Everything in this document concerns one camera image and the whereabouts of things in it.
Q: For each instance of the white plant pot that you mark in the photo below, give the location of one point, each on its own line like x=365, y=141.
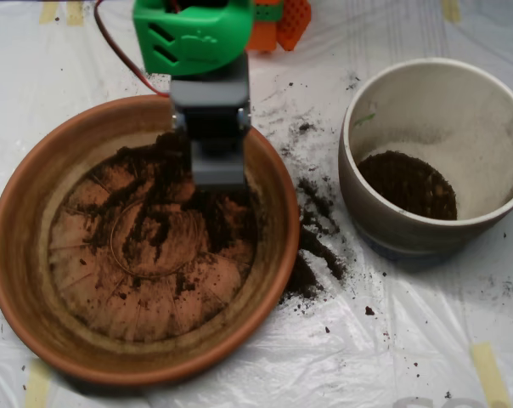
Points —
x=430, y=110

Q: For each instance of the terracotta plant saucer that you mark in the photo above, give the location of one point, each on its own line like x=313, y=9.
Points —
x=27, y=255

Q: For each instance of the beige masking tape strip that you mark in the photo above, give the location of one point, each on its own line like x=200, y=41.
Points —
x=74, y=15
x=37, y=387
x=490, y=374
x=451, y=10
x=48, y=13

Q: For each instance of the spilled dark soil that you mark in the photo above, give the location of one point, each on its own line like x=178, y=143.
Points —
x=303, y=276

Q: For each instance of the dark soil heap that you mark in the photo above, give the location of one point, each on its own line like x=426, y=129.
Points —
x=405, y=187

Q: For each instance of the small dark red fragment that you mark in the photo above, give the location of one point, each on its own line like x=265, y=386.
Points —
x=369, y=311

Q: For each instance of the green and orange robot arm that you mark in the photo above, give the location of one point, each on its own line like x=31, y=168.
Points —
x=205, y=38

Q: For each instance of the grey gripper black servo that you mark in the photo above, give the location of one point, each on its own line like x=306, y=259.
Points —
x=210, y=94

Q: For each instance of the dark soil pile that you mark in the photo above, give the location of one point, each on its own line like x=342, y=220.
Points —
x=222, y=221

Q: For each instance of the clear plastic sheet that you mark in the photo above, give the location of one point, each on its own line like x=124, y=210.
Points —
x=409, y=340

